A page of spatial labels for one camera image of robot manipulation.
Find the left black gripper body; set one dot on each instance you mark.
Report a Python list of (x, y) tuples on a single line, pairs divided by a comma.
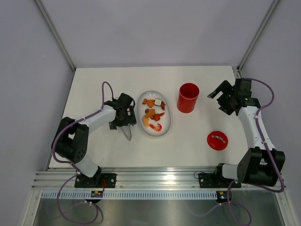
[(121, 122)]

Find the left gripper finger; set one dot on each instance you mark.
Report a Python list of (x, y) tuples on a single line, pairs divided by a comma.
[(130, 122), (113, 126)]

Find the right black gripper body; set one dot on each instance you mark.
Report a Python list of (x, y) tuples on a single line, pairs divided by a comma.
[(234, 95)]

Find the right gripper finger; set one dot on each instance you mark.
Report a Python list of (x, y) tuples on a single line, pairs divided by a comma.
[(225, 106), (224, 87)]

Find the metal tongs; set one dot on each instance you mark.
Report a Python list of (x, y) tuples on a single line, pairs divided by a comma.
[(127, 132)]

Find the white sushi roll piece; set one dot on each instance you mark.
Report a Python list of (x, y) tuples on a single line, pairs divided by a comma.
[(157, 102)]

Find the brown fried shrimp piece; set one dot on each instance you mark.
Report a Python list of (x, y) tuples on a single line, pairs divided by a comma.
[(162, 105)]

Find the red cylindrical container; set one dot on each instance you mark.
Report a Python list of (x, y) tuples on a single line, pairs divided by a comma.
[(188, 95)]

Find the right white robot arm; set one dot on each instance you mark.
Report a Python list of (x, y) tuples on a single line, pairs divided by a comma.
[(262, 163)]

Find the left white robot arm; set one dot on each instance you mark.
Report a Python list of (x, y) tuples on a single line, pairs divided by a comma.
[(71, 139)]

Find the pale orange salmon piece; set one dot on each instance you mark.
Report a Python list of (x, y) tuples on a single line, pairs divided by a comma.
[(146, 120)]

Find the white oval plate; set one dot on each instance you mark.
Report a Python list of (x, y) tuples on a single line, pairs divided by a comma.
[(165, 120)]

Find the red carrot fan slice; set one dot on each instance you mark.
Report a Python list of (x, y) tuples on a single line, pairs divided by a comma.
[(157, 116)]

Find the red shrimp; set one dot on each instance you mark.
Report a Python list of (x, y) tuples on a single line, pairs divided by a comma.
[(156, 128)]

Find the red round lid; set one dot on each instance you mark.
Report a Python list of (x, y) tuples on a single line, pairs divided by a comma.
[(217, 140)]

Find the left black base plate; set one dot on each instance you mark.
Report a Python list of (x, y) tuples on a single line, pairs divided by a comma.
[(108, 180)]

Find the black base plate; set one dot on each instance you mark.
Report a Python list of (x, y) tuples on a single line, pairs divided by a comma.
[(108, 180), (212, 180)]

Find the white slotted cable duct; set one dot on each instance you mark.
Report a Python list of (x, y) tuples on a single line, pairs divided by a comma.
[(137, 195)]

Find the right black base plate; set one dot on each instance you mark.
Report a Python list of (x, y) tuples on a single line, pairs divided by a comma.
[(212, 180)]

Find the aluminium mounting rail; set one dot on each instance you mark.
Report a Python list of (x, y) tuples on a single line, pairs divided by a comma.
[(134, 178)]

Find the right aluminium frame post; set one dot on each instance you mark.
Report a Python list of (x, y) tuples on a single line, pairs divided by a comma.
[(259, 32)]

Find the aluminium frame post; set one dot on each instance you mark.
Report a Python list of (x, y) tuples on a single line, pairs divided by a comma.
[(50, 25), (259, 32)]

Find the left aluminium frame post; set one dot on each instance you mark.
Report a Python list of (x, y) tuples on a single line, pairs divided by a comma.
[(50, 25)]

